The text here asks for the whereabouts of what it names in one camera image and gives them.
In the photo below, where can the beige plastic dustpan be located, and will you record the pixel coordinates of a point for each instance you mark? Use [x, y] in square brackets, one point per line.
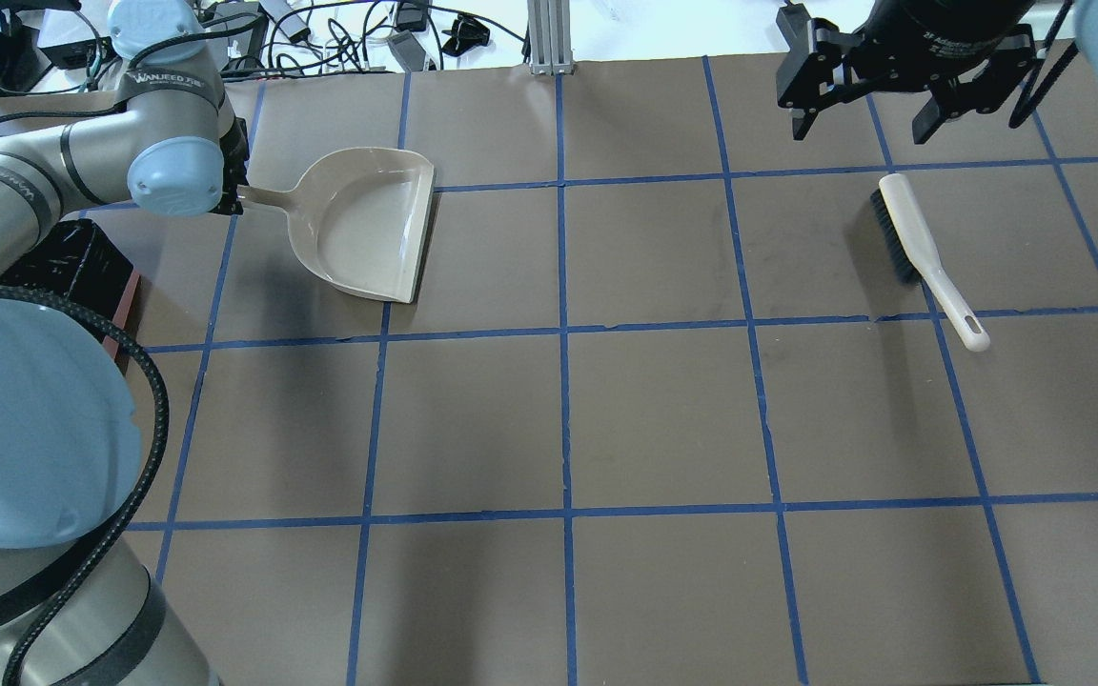
[359, 219]

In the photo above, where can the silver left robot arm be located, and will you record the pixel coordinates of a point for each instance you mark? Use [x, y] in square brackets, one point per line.
[84, 411]

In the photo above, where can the black lined trash bin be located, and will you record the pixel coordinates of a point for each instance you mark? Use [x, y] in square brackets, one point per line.
[79, 262]

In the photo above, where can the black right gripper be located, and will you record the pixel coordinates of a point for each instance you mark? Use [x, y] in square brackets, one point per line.
[951, 21]

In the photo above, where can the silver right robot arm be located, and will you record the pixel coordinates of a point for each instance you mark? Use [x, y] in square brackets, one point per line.
[1073, 33]

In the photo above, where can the aluminium frame post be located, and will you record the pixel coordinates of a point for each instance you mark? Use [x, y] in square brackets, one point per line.
[549, 43]

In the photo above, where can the beige hand brush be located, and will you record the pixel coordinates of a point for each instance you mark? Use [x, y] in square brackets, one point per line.
[915, 258]

